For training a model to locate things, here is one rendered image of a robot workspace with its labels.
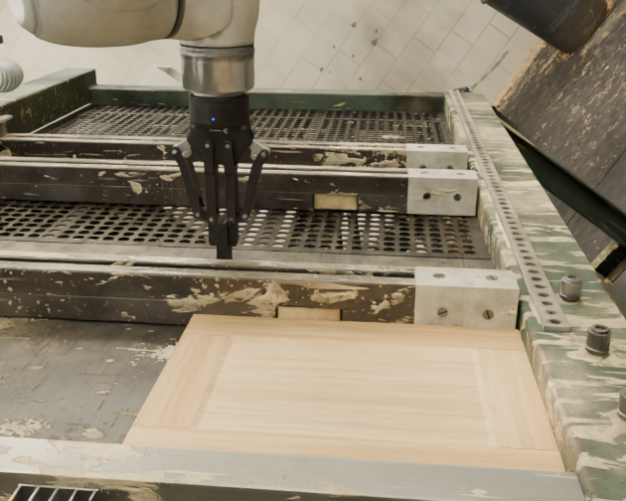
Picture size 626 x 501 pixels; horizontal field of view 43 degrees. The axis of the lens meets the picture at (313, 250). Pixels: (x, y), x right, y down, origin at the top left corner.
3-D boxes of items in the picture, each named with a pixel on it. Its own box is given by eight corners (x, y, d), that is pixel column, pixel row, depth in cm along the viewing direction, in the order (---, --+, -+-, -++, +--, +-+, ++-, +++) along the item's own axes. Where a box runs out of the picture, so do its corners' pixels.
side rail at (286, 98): (442, 132, 240) (445, 95, 236) (91, 122, 250) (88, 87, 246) (441, 126, 247) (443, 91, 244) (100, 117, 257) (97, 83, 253)
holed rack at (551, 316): (569, 331, 90) (570, 327, 89) (544, 330, 90) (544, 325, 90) (458, 91, 243) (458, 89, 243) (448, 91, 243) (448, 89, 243)
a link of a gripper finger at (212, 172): (214, 141, 98) (202, 140, 98) (215, 226, 102) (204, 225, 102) (220, 134, 102) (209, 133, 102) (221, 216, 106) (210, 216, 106)
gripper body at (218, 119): (257, 86, 101) (258, 157, 104) (192, 85, 101) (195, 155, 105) (247, 97, 94) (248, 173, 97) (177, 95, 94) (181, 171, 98)
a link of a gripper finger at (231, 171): (227, 134, 102) (237, 134, 101) (232, 217, 106) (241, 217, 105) (221, 141, 98) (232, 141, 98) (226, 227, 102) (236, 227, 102)
